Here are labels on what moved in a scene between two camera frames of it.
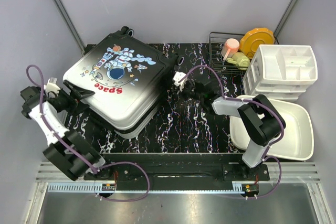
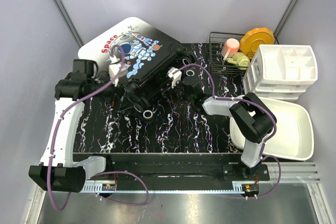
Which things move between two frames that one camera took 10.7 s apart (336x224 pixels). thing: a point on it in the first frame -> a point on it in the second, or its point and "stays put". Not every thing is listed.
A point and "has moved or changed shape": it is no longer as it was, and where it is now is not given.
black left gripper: x=76 y=92 -> x=117 y=88
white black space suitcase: x=129 y=77 has moved or changed shape
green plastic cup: x=241 y=60 stays put
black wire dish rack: x=216 y=41 stays put
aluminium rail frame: x=293 y=194 stays put
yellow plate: x=253 y=39 stays put
